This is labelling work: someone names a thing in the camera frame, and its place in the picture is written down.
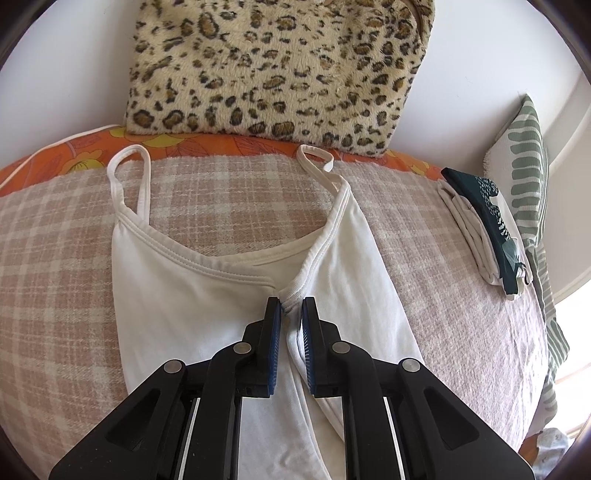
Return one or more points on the leopard print plush pillow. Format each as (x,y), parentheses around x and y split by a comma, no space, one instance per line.
(333,74)

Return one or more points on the pink plaid blanket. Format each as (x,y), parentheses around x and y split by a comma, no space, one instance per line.
(60,367)

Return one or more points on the folded clothes pile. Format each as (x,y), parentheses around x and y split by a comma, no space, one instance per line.
(486,222)

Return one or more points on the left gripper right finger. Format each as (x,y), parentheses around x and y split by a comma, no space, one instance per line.
(400,420)

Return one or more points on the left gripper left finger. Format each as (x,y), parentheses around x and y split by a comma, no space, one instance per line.
(183,421)

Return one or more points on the green striped white pillow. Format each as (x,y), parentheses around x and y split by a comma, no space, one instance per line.
(518,164)

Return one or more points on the white camisole top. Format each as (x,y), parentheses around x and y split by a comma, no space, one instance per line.
(172,302)

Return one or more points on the orange floral bed sheet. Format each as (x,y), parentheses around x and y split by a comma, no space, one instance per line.
(94,149)

